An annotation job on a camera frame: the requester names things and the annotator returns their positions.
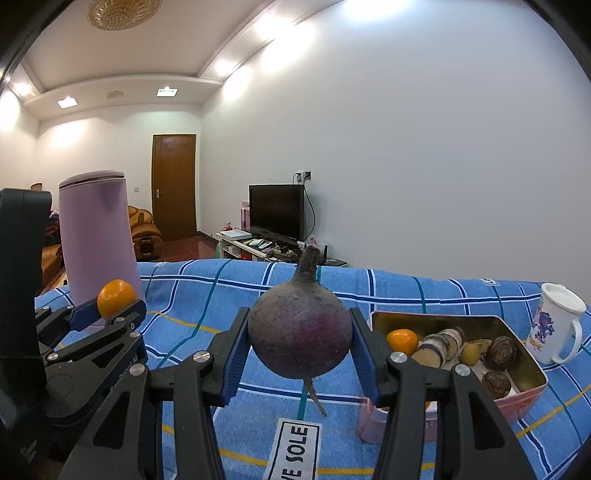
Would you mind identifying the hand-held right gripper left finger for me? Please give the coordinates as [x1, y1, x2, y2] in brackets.
[59, 307, 252, 480]

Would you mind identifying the black power cable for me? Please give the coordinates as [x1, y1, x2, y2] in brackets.
[302, 181, 317, 241]

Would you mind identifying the large orange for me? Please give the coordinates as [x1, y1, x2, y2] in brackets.
[97, 279, 137, 319]

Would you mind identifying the small orange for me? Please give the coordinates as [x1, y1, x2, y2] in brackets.
[386, 329, 419, 356]

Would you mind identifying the white printed mug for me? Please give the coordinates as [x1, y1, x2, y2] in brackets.
[526, 282, 588, 365]

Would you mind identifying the black router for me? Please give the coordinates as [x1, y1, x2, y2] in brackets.
[318, 244, 348, 267]

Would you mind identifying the brown wooden door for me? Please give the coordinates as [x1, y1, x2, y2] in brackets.
[152, 134, 198, 242]

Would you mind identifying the white television stand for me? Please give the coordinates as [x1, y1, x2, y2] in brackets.
[215, 231, 349, 268]

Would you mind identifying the black television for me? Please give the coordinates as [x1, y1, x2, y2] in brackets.
[248, 184, 306, 241]

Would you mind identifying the purple beetroot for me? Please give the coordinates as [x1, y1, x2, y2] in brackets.
[247, 244, 354, 418]

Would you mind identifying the pink tin box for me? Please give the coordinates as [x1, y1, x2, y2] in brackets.
[358, 311, 549, 446]

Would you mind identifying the lilac thermos bottle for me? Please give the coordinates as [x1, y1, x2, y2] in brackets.
[58, 170, 147, 328]

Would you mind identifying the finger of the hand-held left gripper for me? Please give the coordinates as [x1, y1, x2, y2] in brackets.
[34, 300, 101, 344]
[42, 300, 148, 366]

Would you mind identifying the golden chandelier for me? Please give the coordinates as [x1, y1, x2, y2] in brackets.
[88, 0, 163, 31]

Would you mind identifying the blue plaid blanket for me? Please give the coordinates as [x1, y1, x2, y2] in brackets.
[34, 258, 591, 480]

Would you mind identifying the purple sugarcane piece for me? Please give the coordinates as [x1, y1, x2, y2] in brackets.
[411, 327, 466, 370]
[485, 336, 518, 370]

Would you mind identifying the brown leather armchair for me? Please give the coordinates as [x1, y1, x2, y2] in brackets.
[127, 205, 163, 263]

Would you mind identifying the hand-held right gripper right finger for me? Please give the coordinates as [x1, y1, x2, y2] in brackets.
[348, 307, 539, 480]

